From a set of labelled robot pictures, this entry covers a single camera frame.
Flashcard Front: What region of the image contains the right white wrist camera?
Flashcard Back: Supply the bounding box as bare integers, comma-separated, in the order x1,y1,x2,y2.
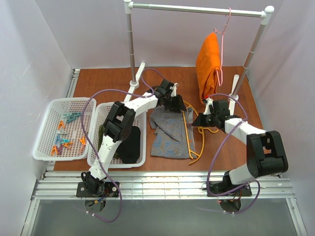
202,97,213,115

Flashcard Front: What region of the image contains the blue clothespin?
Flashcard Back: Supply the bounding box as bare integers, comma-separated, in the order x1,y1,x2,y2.
55,135,70,145

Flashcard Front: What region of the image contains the pink wire hanger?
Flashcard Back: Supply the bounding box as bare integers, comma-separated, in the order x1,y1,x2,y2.
214,7,232,87

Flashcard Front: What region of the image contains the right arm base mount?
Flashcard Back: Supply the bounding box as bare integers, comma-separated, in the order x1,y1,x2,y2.
209,182,252,197

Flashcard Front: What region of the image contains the orange towel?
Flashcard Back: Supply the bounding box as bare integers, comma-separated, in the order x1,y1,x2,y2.
195,32,221,103

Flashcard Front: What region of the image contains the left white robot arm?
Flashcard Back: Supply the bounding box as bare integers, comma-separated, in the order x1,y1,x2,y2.
81,79,186,196

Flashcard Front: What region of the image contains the white clothespin basket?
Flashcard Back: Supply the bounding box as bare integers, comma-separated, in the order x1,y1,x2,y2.
32,97,96,161

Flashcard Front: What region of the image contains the silver clothes rack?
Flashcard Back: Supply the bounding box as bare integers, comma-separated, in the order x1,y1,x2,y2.
124,0,275,99

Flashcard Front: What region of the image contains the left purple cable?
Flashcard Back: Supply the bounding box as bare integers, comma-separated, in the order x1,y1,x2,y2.
80,68,163,223

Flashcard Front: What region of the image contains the olive green garment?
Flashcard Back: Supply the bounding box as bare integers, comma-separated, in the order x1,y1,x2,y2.
97,124,104,151

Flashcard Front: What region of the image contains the white laundry basket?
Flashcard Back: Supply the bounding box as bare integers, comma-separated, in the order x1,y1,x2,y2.
88,102,147,169

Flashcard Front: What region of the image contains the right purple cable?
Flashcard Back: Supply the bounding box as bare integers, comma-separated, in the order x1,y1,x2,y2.
206,92,261,214

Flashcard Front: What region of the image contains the aluminium rail frame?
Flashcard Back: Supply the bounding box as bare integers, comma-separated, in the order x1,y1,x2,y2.
20,68,308,236

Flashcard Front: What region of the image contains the teal clothespin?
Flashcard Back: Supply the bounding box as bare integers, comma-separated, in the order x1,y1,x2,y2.
63,113,81,123

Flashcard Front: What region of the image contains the purple cable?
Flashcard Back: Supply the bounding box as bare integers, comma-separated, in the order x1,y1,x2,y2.
206,92,261,214
80,68,163,223

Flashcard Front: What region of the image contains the black garment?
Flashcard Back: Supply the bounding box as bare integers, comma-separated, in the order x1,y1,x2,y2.
116,126,141,164

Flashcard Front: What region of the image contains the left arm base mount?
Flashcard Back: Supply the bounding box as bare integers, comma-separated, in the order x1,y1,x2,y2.
75,182,119,198

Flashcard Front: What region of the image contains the grey striped underwear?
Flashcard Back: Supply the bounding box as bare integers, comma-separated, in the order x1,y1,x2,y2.
149,106,196,159

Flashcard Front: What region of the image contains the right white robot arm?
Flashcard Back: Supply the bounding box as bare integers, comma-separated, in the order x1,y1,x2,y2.
192,98,288,196

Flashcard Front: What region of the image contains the orange clothespin front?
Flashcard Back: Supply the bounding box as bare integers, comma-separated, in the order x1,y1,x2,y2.
51,145,59,156

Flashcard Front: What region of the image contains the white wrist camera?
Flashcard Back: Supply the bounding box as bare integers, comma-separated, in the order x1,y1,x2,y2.
202,97,213,115
171,83,179,97

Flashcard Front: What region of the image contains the yellow plastic hanger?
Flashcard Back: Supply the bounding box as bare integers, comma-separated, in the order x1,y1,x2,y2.
183,113,219,165

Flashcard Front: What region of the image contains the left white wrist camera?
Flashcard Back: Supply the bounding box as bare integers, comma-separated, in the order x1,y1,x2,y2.
171,83,179,97

